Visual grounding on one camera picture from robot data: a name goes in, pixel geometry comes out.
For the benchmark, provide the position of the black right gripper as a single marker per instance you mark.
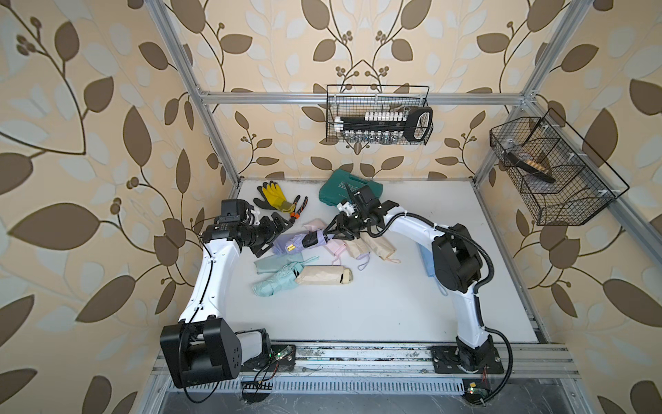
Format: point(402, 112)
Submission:
point(341, 219)

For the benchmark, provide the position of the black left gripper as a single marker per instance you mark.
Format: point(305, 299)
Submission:
point(269, 233)

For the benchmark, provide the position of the lilac umbrella sleeve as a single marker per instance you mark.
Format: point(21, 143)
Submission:
point(284, 243)

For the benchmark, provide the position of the mint green umbrella sleeve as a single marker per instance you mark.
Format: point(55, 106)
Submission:
point(273, 263)

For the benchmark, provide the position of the lilac umbrella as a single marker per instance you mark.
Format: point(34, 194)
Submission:
point(315, 239)

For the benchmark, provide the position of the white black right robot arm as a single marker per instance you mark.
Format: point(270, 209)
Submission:
point(461, 265)

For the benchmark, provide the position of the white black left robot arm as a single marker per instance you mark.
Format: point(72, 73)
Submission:
point(202, 348)

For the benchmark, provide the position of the pink sleeved umbrella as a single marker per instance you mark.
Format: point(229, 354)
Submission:
point(335, 248)

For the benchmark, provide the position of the beige sleeved umbrella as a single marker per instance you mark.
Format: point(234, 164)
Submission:
point(359, 250)
point(381, 247)

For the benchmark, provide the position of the orange black cutting pliers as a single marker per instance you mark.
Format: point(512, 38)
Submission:
point(299, 204)

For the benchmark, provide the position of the yellow black work glove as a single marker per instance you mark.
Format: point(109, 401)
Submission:
point(272, 198)

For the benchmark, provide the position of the green plastic tool case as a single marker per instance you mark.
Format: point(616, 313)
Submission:
point(335, 189)

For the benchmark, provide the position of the cream bare folded umbrella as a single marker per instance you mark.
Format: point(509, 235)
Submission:
point(324, 276)

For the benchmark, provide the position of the black socket bit holder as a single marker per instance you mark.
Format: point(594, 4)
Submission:
point(408, 125)

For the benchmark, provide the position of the dark tool in side basket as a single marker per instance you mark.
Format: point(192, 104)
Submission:
point(529, 170)

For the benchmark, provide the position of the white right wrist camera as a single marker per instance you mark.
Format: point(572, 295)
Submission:
point(347, 208)

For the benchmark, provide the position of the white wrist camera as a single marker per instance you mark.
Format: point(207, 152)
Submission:
point(251, 214)
point(347, 208)

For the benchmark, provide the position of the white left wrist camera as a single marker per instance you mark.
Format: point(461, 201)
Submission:
point(251, 214)

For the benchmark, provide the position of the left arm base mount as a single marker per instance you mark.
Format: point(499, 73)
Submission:
point(283, 355)

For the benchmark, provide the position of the black rear wire basket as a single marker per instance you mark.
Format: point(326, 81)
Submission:
point(355, 100)

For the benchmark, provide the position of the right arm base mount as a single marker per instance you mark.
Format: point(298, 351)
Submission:
point(462, 359)

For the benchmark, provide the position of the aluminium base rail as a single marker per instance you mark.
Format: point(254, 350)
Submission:
point(531, 361)

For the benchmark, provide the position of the black side wire basket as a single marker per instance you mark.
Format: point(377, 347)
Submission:
point(585, 183)

